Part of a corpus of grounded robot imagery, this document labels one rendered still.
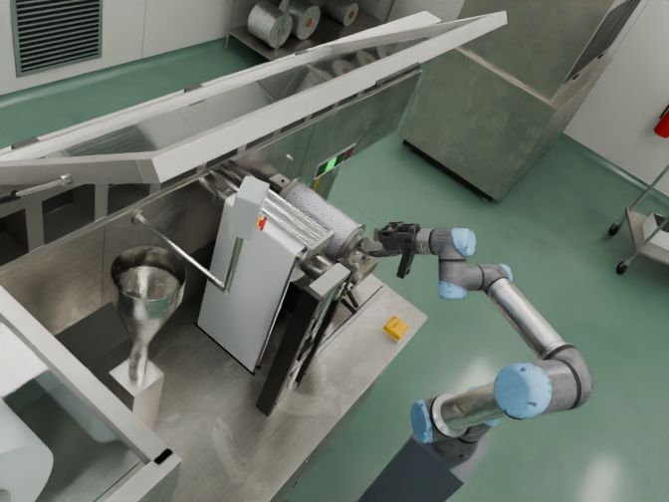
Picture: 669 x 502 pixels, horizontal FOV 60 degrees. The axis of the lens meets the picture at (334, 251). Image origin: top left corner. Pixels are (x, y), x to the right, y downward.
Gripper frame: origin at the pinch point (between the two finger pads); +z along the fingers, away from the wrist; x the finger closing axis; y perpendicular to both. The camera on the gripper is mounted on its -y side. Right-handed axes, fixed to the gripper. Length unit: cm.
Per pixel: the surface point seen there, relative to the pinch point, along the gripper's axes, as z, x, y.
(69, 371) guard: -20, 100, 28
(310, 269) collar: -4.1, 30.0, 8.4
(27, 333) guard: -13, 100, 34
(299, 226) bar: -5.7, 30.7, 21.0
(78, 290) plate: 28, 73, 24
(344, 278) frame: -17.6, 33.1, 8.0
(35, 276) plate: 20, 83, 34
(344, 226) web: 2.3, 4.0, 9.2
